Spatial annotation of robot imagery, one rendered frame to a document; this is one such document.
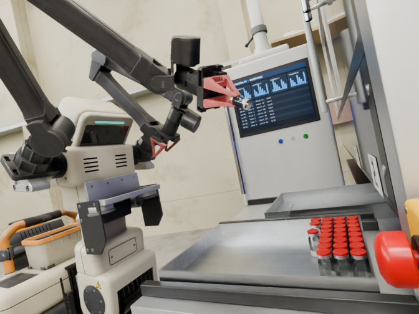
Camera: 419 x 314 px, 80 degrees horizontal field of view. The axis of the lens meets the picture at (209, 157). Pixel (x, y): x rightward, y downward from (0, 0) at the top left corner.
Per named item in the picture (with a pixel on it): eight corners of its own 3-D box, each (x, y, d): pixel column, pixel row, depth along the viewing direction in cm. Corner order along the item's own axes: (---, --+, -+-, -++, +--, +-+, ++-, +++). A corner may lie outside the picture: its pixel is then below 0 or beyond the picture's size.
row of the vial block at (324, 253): (337, 238, 51) (333, 216, 51) (337, 286, 36) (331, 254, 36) (326, 238, 52) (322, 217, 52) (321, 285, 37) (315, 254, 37)
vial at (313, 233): (324, 252, 46) (319, 228, 47) (323, 257, 45) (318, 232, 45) (312, 252, 48) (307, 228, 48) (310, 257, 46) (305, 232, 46)
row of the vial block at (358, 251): (362, 237, 49) (358, 215, 49) (375, 288, 33) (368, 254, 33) (350, 238, 50) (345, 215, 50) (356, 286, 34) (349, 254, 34)
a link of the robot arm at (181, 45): (153, 80, 67) (151, 90, 59) (149, 32, 60) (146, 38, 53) (197, 81, 68) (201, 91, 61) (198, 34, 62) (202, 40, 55)
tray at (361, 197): (391, 191, 78) (389, 180, 78) (416, 215, 55) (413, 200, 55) (282, 202, 94) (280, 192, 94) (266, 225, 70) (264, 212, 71)
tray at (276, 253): (363, 231, 53) (360, 215, 53) (383, 308, 30) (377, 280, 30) (221, 236, 68) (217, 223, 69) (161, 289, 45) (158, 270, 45)
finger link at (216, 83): (227, 87, 48) (197, 76, 54) (224, 121, 52) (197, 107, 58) (251, 82, 52) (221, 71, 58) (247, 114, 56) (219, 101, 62)
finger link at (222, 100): (227, 85, 48) (197, 73, 54) (224, 119, 52) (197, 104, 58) (251, 80, 51) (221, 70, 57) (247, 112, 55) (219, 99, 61)
